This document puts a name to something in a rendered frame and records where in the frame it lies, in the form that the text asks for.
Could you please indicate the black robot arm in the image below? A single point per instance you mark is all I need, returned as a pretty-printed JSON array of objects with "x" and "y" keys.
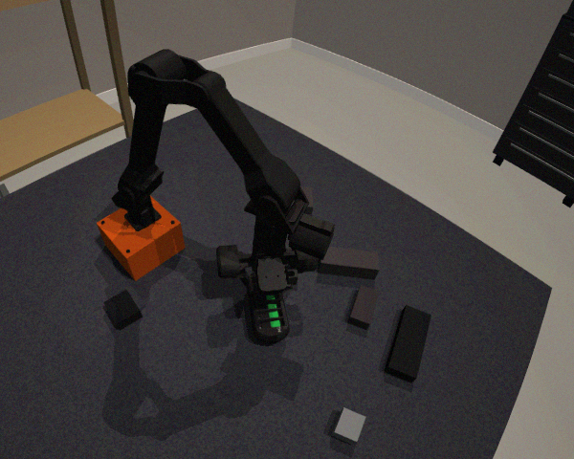
[{"x": 167, "y": 78}]

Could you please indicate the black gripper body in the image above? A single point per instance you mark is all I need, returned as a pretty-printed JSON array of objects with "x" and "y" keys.
[{"x": 232, "y": 264}]

